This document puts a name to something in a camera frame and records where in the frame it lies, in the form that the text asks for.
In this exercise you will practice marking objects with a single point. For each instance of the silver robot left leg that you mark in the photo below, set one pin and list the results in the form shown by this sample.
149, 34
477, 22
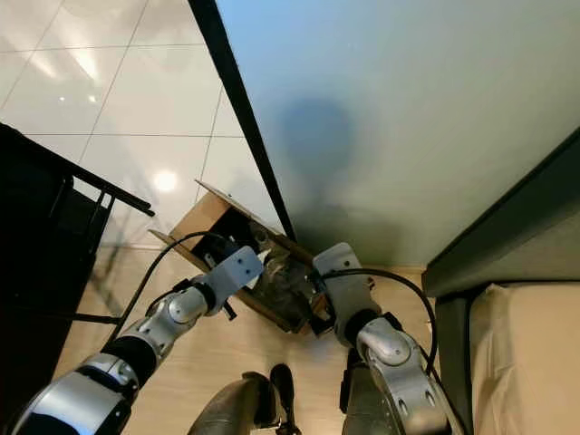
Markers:
245, 412

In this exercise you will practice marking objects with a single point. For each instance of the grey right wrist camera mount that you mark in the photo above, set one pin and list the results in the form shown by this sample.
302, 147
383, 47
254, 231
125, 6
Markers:
340, 276

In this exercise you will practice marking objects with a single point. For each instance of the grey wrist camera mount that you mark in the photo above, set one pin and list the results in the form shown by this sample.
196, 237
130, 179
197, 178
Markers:
237, 267
340, 276

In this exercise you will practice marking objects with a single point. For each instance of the mattress with beige sheet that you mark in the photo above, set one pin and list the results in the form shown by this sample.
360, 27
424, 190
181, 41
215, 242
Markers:
535, 362

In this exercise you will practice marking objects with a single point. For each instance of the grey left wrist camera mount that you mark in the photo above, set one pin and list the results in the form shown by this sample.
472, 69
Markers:
237, 267

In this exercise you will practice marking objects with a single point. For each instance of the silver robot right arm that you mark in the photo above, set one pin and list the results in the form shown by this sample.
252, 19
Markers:
403, 381

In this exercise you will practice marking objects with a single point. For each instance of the silver robot right leg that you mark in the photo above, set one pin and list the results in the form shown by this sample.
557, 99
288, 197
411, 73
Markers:
358, 417

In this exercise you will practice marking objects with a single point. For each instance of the crumpled clear plastic wrapper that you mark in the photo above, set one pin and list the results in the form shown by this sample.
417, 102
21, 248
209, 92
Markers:
285, 290

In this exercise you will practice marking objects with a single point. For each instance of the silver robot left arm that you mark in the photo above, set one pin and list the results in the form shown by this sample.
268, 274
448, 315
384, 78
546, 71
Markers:
72, 408

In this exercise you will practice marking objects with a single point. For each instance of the black door frame strip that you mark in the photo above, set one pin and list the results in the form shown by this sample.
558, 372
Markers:
246, 118

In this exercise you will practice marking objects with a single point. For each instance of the black metal table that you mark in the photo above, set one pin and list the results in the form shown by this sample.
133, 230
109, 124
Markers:
36, 254

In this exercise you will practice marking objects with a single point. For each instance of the silver robot leg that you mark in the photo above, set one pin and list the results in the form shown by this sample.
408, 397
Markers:
358, 417
245, 412

